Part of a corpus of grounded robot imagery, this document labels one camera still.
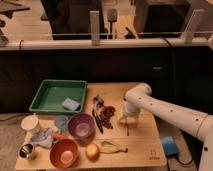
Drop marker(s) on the green plastic tray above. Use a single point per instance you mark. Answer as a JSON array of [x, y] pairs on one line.
[[51, 94]]

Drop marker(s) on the blue box on floor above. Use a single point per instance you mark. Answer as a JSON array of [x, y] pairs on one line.
[[169, 146]]

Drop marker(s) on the white paper cup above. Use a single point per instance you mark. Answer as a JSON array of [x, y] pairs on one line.
[[31, 124]]

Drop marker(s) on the purple bowl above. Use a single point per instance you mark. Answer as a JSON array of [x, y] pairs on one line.
[[81, 126]]

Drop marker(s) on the black handled utensil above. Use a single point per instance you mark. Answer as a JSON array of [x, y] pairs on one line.
[[98, 103]]

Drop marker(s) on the blue sponge in tray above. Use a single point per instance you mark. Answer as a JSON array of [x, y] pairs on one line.
[[70, 104]]

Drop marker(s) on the dried red chili bunch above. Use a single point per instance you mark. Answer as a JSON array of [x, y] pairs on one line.
[[106, 113]]

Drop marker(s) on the orange carrot piece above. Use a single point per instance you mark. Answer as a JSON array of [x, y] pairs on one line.
[[59, 136]]

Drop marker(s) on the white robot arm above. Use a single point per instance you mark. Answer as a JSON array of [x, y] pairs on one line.
[[196, 123]]

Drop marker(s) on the small steel cup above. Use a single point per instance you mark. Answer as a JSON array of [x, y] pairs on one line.
[[27, 151]]

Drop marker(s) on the yellow red apple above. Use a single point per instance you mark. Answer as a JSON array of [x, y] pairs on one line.
[[92, 151]]

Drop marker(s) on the wooden folding table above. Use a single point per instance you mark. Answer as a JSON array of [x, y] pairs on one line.
[[143, 140]]

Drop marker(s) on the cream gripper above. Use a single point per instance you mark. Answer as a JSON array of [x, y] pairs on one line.
[[124, 118]]

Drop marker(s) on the orange bowl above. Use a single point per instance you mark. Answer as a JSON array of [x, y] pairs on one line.
[[64, 153]]

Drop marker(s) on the silver metal fork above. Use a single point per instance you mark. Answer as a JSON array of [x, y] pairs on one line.
[[127, 129]]

